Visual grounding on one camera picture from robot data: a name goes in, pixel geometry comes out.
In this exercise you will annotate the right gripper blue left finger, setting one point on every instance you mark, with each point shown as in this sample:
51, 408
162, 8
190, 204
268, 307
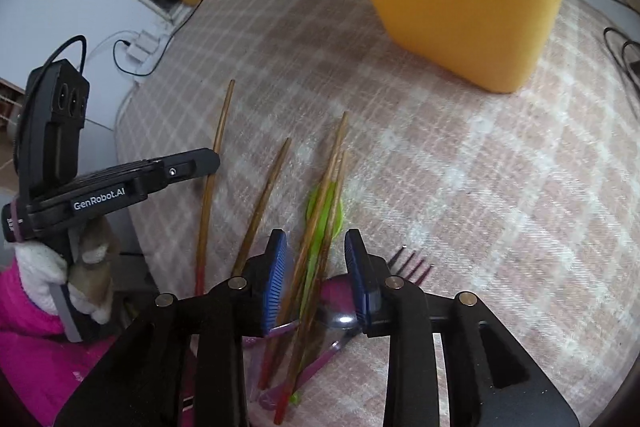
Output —
139, 380

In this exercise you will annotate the left gloved hand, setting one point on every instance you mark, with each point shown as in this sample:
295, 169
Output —
88, 280

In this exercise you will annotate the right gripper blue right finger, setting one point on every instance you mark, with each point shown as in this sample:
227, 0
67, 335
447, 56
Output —
491, 378

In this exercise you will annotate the steel spoon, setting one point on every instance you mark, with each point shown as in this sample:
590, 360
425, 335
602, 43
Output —
333, 326

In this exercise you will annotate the red wooden chopstick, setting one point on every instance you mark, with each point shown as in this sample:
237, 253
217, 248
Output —
292, 296
295, 366
259, 210
207, 199

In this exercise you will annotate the clear purple plastic spoon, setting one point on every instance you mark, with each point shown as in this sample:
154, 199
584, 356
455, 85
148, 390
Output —
248, 342

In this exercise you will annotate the white power strip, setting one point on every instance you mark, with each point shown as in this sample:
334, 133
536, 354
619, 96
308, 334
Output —
143, 46

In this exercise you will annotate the steel fork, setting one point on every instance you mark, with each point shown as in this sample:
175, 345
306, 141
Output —
410, 266

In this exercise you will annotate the checkered pink tablecloth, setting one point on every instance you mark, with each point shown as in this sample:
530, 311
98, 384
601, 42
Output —
531, 200

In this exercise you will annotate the pink sleeve forearm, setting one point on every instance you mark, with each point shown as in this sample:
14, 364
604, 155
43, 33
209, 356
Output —
40, 364

